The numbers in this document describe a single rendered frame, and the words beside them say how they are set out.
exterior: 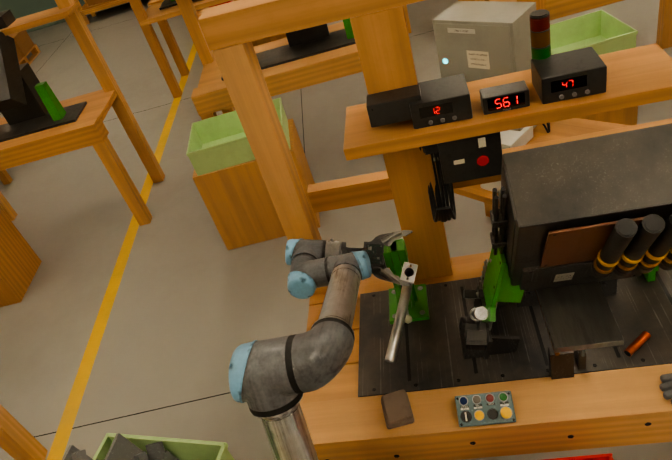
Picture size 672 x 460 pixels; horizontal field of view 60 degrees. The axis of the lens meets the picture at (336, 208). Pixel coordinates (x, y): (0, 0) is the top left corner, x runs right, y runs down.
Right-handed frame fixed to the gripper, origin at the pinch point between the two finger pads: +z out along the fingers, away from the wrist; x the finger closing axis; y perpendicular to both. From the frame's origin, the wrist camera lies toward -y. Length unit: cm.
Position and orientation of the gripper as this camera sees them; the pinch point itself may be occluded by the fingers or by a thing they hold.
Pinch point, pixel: (412, 258)
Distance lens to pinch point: 165.3
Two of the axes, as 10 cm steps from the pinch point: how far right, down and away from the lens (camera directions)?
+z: 10.0, 0.5, -0.5
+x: 0.5, -9.9, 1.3
